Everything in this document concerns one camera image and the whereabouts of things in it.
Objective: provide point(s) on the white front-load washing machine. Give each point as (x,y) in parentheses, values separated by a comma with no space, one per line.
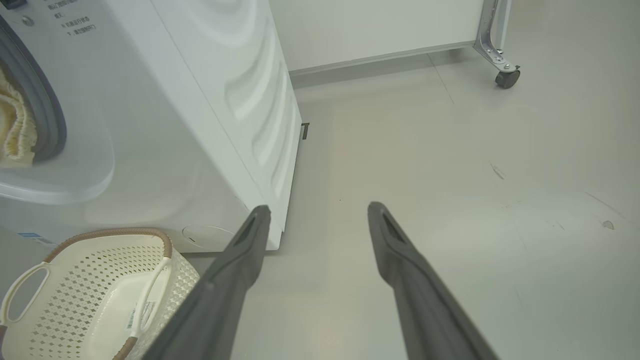
(165,125)

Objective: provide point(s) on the cream ribbed garment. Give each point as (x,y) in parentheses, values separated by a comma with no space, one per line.
(15,125)

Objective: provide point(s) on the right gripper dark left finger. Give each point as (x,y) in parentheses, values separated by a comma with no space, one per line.
(220,290)

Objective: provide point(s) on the blue energy label sticker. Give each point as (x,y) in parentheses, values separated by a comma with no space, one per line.
(35,238)

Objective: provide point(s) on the small black bracket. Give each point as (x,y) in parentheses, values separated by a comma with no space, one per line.
(305,131)

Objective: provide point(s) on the printed basket label sticker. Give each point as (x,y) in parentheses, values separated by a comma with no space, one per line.
(148,311)

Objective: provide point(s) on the cream perforated laundry basket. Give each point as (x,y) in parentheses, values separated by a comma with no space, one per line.
(75,300)

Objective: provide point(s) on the white partition with metal leg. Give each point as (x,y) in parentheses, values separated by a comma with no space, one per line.
(375,30)

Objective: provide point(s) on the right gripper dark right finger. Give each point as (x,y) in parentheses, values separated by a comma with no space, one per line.
(425,300)

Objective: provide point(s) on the black caster wheel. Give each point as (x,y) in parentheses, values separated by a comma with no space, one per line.
(507,80)

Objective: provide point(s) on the grey rubber door gasket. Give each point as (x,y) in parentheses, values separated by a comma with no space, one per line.
(52,115)

